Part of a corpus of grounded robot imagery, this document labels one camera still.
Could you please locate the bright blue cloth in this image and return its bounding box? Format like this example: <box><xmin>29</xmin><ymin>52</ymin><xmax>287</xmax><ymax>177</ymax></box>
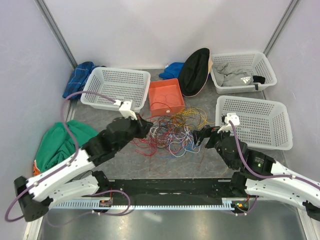
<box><xmin>158</xmin><ymin>62</ymin><xmax>184</xmax><ymax>80</ymax></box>

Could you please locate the far right white basket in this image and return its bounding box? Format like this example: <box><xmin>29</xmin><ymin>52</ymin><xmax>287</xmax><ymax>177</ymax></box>
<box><xmin>210</xmin><ymin>51</ymin><xmax>277</xmax><ymax>95</ymax></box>

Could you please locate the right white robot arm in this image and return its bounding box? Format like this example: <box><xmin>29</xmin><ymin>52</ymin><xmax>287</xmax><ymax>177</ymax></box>
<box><xmin>192</xmin><ymin>125</ymin><xmax>320</xmax><ymax>221</ymax></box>

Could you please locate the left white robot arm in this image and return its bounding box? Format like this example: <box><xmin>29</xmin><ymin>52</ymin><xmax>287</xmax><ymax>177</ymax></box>
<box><xmin>14</xmin><ymin>116</ymin><xmax>154</xmax><ymax>222</ymax></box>

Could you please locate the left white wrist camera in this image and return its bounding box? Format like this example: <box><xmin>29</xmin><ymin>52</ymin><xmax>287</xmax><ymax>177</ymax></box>
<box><xmin>113</xmin><ymin>99</ymin><xmax>138</xmax><ymax>120</ymax></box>

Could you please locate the yellow wire bundle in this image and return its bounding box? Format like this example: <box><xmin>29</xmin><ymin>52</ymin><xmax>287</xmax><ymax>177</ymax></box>
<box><xmin>172</xmin><ymin>106</ymin><xmax>216</xmax><ymax>131</ymax></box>

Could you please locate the blue plaid cloth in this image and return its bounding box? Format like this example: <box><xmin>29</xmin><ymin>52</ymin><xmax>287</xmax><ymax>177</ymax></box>
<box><xmin>62</xmin><ymin>61</ymin><xmax>99</xmax><ymax>99</ymax></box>

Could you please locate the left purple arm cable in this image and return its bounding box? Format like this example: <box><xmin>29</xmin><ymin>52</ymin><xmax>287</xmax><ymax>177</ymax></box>
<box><xmin>4</xmin><ymin>91</ymin><xmax>121</xmax><ymax>223</ymax></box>

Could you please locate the black bucket hat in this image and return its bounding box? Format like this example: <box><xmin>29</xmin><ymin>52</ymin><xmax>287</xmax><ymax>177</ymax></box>
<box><xmin>177</xmin><ymin>47</ymin><xmax>212</xmax><ymax>97</ymax></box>

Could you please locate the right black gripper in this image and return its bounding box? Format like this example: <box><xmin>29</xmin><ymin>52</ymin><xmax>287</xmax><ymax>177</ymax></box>
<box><xmin>190</xmin><ymin>124</ymin><xmax>234</xmax><ymax>169</ymax></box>

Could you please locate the left white plastic basket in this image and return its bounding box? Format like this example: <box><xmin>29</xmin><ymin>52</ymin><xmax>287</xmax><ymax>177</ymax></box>
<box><xmin>80</xmin><ymin>67</ymin><xmax>151</xmax><ymax>113</ymax></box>

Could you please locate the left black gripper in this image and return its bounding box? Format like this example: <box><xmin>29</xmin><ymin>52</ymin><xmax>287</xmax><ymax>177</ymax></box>
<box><xmin>115</xmin><ymin>112</ymin><xmax>154</xmax><ymax>152</ymax></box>

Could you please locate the slotted cable duct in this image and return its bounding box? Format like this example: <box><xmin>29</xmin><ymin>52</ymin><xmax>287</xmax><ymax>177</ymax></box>
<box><xmin>53</xmin><ymin>194</ymin><xmax>244</xmax><ymax>211</ymax></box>

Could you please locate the near right white basket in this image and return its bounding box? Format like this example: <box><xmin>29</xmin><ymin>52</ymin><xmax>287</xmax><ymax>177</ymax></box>
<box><xmin>215</xmin><ymin>95</ymin><xmax>293</xmax><ymax>151</ymax></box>

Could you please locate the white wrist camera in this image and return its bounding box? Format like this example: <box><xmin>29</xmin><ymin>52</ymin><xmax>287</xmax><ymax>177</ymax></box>
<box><xmin>217</xmin><ymin>112</ymin><xmax>240</xmax><ymax>133</ymax></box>
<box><xmin>113</xmin><ymin>99</ymin><xmax>138</xmax><ymax>120</ymax></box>

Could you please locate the orange square box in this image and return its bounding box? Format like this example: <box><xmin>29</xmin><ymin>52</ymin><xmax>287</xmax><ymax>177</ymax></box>
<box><xmin>148</xmin><ymin>78</ymin><xmax>185</xmax><ymax>117</ymax></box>

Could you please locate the tangled multicolour wire pile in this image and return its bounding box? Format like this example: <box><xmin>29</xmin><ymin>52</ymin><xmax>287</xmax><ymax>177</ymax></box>
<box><xmin>124</xmin><ymin>113</ymin><xmax>216</xmax><ymax>176</ymax></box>

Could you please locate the green shirt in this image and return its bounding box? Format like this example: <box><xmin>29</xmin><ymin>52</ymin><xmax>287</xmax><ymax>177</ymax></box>
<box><xmin>33</xmin><ymin>119</ymin><xmax>98</xmax><ymax>176</ymax></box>

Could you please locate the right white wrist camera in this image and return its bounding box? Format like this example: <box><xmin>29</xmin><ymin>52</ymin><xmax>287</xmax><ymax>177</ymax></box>
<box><xmin>217</xmin><ymin>112</ymin><xmax>240</xmax><ymax>133</ymax></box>

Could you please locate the grey adidas garment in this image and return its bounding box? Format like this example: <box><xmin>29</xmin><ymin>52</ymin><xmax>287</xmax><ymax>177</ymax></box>
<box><xmin>213</xmin><ymin>62</ymin><xmax>266</xmax><ymax>87</ymax></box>

